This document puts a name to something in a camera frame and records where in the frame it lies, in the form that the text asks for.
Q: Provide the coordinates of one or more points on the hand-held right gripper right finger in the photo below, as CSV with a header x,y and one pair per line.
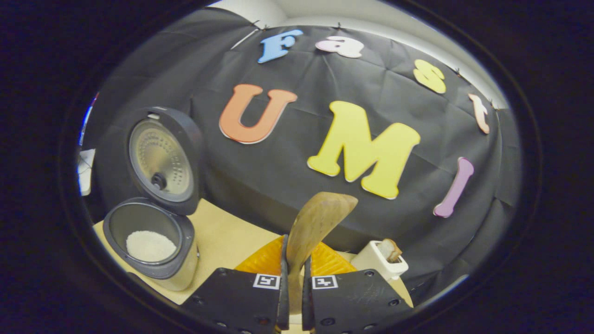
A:
x,y
357,301

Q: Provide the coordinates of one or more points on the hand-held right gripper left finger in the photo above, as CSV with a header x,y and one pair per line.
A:
x,y
236,301

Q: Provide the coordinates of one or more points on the wooden spoon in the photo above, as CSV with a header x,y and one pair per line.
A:
x,y
315,222

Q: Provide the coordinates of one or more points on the white rice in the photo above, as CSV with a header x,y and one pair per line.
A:
x,y
151,246

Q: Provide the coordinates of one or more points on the dark grey rice cooker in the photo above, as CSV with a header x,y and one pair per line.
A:
x,y
160,160

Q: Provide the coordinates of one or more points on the white toaster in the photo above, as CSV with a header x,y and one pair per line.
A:
x,y
371,260

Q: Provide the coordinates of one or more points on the light toast slice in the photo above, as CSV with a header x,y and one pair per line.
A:
x,y
389,250

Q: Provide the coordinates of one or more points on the black backdrop cloth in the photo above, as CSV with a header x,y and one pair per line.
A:
x,y
278,176

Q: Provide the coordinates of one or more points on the white side desk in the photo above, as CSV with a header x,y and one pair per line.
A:
x,y
86,171

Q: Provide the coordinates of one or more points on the computer monitor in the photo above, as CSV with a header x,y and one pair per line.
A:
x,y
87,123

